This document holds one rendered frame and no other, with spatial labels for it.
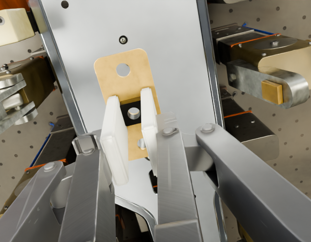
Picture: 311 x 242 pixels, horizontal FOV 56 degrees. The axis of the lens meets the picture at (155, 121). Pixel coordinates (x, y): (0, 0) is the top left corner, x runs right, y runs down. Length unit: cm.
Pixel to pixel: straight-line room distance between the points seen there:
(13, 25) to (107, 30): 11
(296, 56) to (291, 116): 46
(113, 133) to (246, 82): 29
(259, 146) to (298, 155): 44
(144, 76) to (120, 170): 8
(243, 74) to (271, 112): 44
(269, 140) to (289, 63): 15
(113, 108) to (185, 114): 26
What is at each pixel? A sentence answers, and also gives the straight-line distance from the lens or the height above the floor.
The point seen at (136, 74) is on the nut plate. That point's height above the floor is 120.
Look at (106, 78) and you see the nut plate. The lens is 21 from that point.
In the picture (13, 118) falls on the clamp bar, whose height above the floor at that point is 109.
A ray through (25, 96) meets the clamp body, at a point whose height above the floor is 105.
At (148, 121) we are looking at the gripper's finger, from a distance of 15.
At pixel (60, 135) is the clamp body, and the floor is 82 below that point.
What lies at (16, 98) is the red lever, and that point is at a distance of 38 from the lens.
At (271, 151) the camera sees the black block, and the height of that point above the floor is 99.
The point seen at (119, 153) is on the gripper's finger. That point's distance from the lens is 15.
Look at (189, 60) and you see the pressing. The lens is 42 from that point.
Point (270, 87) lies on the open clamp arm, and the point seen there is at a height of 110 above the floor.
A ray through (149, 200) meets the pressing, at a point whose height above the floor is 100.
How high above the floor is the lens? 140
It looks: 67 degrees down
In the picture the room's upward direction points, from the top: 169 degrees clockwise
